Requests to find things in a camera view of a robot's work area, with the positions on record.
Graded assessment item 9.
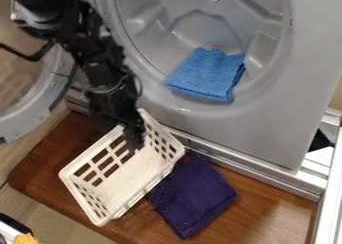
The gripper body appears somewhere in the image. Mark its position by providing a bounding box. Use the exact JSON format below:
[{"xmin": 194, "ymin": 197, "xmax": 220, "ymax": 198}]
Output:
[{"xmin": 84, "ymin": 75, "xmax": 143, "ymax": 126}]

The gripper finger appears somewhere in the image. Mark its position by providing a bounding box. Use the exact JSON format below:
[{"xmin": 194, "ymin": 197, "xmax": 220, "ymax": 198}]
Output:
[{"xmin": 120, "ymin": 115, "xmax": 147, "ymax": 154}]

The white basket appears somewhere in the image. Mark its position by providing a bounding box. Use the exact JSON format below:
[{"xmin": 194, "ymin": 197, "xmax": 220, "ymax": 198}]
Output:
[{"xmin": 57, "ymin": 108, "xmax": 188, "ymax": 228}]

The purple cloth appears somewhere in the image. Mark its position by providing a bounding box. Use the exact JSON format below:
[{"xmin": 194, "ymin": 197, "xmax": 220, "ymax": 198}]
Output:
[{"xmin": 145, "ymin": 152, "xmax": 238, "ymax": 240}]

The blue cloth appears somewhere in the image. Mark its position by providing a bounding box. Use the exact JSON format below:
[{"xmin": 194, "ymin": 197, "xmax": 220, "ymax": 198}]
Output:
[{"xmin": 162, "ymin": 47, "xmax": 248, "ymax": 103}]

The washing machine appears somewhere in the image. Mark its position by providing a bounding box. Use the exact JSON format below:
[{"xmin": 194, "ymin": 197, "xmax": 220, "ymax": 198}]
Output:
[{"xmin": 0, "ymin": 0, "xmax": 342, "ymax": 202}]

